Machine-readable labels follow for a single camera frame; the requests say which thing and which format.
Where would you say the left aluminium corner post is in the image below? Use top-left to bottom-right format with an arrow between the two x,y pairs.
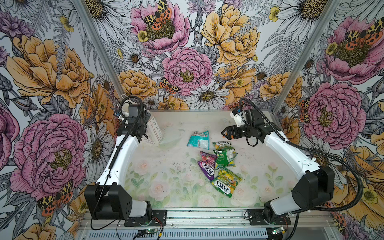
74,1 -> 125,101

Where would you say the teal snack packet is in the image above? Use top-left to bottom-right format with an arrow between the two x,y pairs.
187,131 -> 210,150

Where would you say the right aluminium corner post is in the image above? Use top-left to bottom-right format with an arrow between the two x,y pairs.
272,0 -> 341,114

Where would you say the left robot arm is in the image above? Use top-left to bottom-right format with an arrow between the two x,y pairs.
84,114 -> 152,222

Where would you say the white vented cable duct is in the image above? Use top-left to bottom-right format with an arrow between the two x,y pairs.
83,228 -> 269,240

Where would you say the yellow green Fox's packet front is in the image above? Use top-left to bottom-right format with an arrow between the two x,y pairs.
210,167 -> 243,198

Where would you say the purple Fox's candy packet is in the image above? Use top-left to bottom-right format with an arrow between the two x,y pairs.
197,151 -> 217,181

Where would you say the yellow green Fox's packet back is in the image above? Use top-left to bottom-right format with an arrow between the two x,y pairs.
212,141 -> 232,150

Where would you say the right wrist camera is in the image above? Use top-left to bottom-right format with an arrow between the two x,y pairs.
230,109 -> 265,127

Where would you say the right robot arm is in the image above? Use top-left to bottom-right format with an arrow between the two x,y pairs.
222,114 -> 335,224

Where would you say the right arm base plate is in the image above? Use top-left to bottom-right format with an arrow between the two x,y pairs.
244,209 -> 292,226

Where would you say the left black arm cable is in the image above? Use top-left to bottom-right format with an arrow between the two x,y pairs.
89,95 -> 145,231

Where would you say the yellow green fox's packet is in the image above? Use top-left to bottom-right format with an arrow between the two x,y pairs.
212,141 -> 232,150
210,167 -> 243,198

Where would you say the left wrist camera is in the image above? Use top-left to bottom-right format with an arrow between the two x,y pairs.
128,104 -> 145,118

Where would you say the right black corrugated cable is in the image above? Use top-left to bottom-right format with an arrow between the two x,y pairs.
239,97 -> 364,213

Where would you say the green snack packet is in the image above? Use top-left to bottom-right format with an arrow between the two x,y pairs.
214,147 -> 238,169

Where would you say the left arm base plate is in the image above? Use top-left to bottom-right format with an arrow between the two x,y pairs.
124,210 -> 168,228

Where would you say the white patterned paper bag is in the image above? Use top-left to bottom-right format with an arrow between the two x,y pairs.
142,116 -> 164,147

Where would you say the aluminium front rail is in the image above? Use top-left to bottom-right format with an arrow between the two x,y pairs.
79,206 -> 337,230

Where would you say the aluminium corner post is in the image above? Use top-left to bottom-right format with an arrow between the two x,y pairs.
74,1 -> 125,101
272,0 -> 341,114

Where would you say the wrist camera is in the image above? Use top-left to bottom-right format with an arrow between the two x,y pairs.
128,104 -> 145,118
230,109 -> 265,127

